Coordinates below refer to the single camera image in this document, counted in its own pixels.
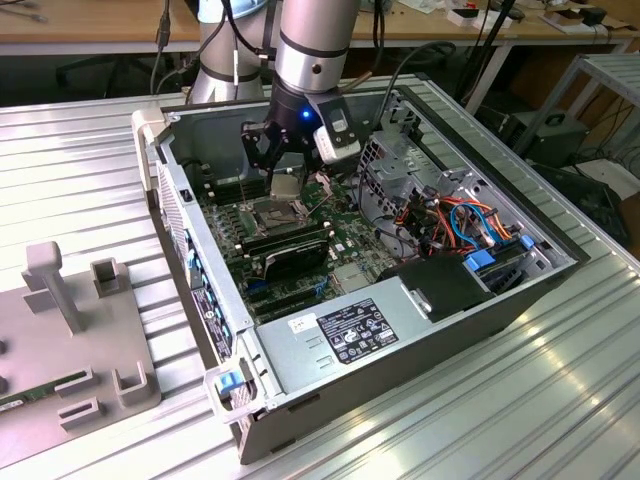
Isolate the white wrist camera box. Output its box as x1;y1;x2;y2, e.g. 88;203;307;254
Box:
312;124;363;166

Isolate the black empty RAM slot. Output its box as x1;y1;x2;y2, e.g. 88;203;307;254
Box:
202;169;269;194
208;179;271;205

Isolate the black box with handle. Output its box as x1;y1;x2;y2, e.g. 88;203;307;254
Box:
519;112;592;169

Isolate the black office chair base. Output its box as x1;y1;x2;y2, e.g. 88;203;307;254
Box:
53;49;151;99

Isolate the silver chipset heatsink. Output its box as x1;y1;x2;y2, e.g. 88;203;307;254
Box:
332;263;372;295

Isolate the thick black camera cable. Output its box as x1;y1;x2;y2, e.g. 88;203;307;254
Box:
380;40;457;132

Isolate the blue disk carrier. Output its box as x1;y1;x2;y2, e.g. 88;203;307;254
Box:
462;249;536;296

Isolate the grey parts rack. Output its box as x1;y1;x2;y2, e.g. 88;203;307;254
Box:
0;239;164;457

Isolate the black plastic drive cover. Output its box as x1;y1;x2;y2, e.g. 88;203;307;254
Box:
375;251;497;325

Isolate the orange power wire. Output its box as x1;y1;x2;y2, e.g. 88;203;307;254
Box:
394;197;519;259

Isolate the black bag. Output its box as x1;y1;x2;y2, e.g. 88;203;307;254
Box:
534;164;632;246

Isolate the pale grey case handle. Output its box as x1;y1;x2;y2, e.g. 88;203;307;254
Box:
130;109;174;194
202;367;264;426

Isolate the silver-topped CPU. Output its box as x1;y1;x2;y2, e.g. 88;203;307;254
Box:
268;174;305;200

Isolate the blue data wire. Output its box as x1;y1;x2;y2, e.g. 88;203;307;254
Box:
448;199;501;249

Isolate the silver power supply unit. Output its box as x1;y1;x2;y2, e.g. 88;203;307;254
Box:
253;277;432;397

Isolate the thin cable with plug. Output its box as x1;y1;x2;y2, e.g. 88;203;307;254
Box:
148;0;174;96

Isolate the black expansion slot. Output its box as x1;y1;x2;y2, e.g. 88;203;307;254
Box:
247;285;321;307
253;297;324;321

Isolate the brown cardboard piece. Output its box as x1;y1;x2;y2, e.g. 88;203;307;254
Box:
542;9;589;35

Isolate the black installed RAM stick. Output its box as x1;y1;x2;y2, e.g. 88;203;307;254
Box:
233;219;333;249
239;227;336;255

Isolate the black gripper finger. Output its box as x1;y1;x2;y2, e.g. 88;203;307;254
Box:
241;120;282;190
291;143;322;190

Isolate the green motherboard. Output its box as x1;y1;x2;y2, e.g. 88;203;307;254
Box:
192;159;404;326

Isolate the silver metal drive cage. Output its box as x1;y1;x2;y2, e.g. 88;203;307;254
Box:
355;92;444;204

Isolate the open grey PC case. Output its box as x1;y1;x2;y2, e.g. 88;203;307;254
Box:
130;84;592;466

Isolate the white cardboard box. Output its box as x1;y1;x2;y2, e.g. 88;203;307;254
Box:
446;5;514;30

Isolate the CPU socket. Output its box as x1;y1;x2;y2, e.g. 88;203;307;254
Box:
238;195;305;237

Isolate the black graphics card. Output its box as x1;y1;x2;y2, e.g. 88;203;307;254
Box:
259;238;332;282

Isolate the black looped wire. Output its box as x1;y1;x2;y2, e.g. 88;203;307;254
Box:
355;169;421;259

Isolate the green RAM stick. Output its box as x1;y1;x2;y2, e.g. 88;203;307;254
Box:
0;368;87;414

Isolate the light wooden desk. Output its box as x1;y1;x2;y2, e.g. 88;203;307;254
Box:
0;0;201;57
360;0;637;119

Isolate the grey metal frame shelf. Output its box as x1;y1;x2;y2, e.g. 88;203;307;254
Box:
513;52;640;166

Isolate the blue case latch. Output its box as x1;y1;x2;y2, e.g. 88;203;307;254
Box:
214;372;245;397

